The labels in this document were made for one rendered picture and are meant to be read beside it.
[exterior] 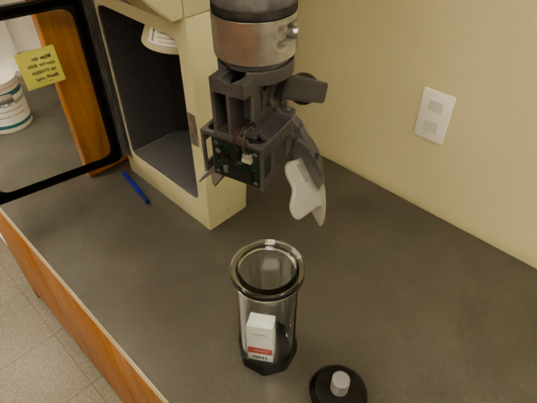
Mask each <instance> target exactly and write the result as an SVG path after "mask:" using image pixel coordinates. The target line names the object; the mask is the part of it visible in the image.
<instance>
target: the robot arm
mask: <svg viewBox="0 0 537 403"><path fill-rule="evenodd" d="M209 2H210V18H211V27H212V36H213V51H214V53H215V55H216V56H217V64H218V70H217V71H216V72H214V73H213V74H211V75H210V76H209V89H210V97H211V105H212V112H213V118H212V119H211V120H210V121H209V122H207V123H206V124H205V125H204V126H202V127H201V128H200V132H201V143H202V149H203V155H204V162H205V171H204V172H203V174H202V175H201V176H200V177H199V178H198V181H199V182H201V181H202V180H204V179H205V178H206V177H208V176H209V175H210V174H211V178H212V183H213V185H214V186H216V185H217V184H218V183H219V182H220V181H221V180H222V179H223V178H224V177H228V178H232V179H234V180H236V181H239V182H243V183H245V184H247V185H250V186H253V187H256V188H258V189H260V190H261V191H262V192H264V191H265V189H266V188H267V187H268V186H269V185H270V183H272V182H273V181H274V179H275V178H276V177H277V176H278V175H279V173H280V164H281V163H282V162H283V160H284V156H285V155H286V154H287V153H288V152H289V151H290V150H291V149H292V151H291V152H290V154H291V157H292V161H289V162H286V164H285V167H284V173H285V176H286V178H287V180H288V182H289V184H290V186H291V188H292V194H291V199H290V203H289V209H290V212H291V214H292V216H293V217H294V218H295V219H296V220H300V219H301V218H303V217H304V216H306V215H307V214H308V213H311V214H312V216H313V218H314V219H315V221H316V223H317V225H318V226H322V225H323V223H324V218H325V213H326V194H325V187H324V170H323V164H322V159H321V156H320V151H319V150H318V148H317V146H316V143H315V142H314V141H313V140H312V138H311V137H310V136H309V134H308V133H307V131H306V129H305V128H304V124H302V121H301V120H300V118H299V117H298V116H297V115H296V109H295V108H292V107H289V106H287V103H288V102H287V100H292V101H293V102H295V103H296V104H298V105H307V104H310V103H312V102H315V103H323V102H324V100H325V96H326V93H327V89H328V83H327V82H322V81H317V80H316V78H315V77H314V76H313V75H312V74H310V73H305V72H302V73H298V74H295V75H293V74H292V73H293V71H294V54H295V53H296V39H297V38H298V37H300V27H299V26H297V8H298V0H209ZM210 136H211V140H212V148H213V155H212V156H210V157H209V158H208V151H207V145H206V139H208V138H209V137H210Z"/></svg>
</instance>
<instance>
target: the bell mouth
mask: <svg viewBox="0 0 537 403"><path fill-rule="evenodd" d="M141 42H142V43H143V45H144V46H146V47H147V48H149V49H151V50H153V51H156V52H159V53H163V54H179V52H178V48H177V44H176V42H175V41H174V39H173V38H172V37H171V36H169V35H168V34H165V33H163V32H161V31H159V30H156V29H154V28H152V27H150V26H147V25H144V29H143V32H142V36H141Z"/></svg>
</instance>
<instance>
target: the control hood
mask: <svg viewBox="0 0 537 403"><path fill-rule="evenodd" d="M126 1H127V2H128V3H129V4H131V6H134V7H136V8H138V9H140V10H143V11H145V12H147V13H149V14H152V15H155V16H157V17H159V18H162V19H164V20H166V21H168V22H175V21H178V20H181V19H182V18H183V11H182V4H181V0H126Z"/></svg>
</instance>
